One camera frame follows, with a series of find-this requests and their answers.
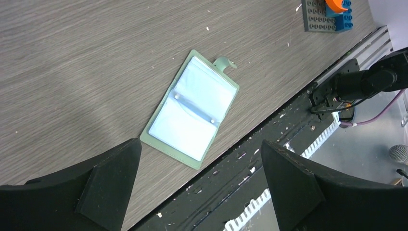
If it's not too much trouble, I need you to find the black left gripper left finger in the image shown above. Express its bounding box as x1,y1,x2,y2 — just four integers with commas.
0,138,142,231

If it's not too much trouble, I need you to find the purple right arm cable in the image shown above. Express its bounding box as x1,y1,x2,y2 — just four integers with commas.
338,89,407,129

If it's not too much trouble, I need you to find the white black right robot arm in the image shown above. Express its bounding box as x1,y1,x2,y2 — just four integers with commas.
310,47,408,115

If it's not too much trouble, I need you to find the orange lego brick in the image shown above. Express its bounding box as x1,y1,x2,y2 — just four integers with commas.
325,0,348,14

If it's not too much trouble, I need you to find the green card holder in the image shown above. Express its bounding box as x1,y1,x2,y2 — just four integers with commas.
140,50,240,169

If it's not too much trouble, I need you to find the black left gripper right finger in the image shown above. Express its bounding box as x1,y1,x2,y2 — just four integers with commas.
261,140,408,231

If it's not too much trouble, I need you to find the aluminium front rail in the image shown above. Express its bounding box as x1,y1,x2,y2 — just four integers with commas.
224,26,392,231

